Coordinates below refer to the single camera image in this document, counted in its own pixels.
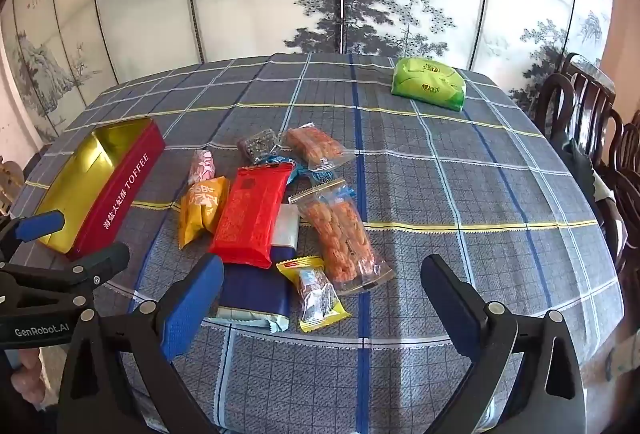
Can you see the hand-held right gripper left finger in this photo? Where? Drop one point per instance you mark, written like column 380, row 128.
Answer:
column 192, row 309

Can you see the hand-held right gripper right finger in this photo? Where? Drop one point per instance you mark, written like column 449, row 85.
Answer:
column 450, row 309

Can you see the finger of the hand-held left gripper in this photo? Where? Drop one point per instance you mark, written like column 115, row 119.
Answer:
column 37, row 225
column 107, row 259

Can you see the red and gold tin box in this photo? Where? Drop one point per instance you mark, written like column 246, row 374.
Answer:
column 125, row 194

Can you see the blue round-label snack packet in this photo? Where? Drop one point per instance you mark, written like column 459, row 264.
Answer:
column 320, row 178

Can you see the small clear orange snack packet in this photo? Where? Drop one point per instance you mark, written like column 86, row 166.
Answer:
column 312, row 145

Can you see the person's left hand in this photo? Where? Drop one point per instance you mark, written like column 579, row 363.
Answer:
column 27, row 376

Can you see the light wooden chair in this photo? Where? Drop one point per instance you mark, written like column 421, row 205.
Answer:
column 12, row 176

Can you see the dark blue teal-edged packet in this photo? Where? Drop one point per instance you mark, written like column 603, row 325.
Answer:
column 255, row 289

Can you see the grey plaid tablecloth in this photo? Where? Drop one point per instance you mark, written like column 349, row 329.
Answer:
column 450, row 214

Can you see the yellow snack packet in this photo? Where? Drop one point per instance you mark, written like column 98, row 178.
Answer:
column 200, row 209

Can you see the red snack packet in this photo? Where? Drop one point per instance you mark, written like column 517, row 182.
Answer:
column 247, row 214

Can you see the yellow-trimmed clear snack packet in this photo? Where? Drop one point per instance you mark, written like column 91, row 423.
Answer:
column 315, row 294

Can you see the white snack packet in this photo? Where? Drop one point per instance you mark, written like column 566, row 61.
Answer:
column 286, row 226

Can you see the pink wrapped candy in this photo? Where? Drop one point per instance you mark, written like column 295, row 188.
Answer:
column 201, row 166

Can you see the large clear orange snack packet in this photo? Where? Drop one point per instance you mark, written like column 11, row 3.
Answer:
column 340, row 234

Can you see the light blue candy packet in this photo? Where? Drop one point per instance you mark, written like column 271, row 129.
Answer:
column 280, row 159

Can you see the clear-wrapped dark sesame candy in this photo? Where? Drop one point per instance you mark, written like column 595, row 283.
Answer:
column 257, row 145

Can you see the dark cloth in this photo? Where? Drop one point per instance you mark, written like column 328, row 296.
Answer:
column 580, row 164

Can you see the green tissue pack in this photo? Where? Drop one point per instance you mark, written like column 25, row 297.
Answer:
column 427, row 84

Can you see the dark wooden chair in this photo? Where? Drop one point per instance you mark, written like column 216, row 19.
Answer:
column 627, row 154
column 575, row 94

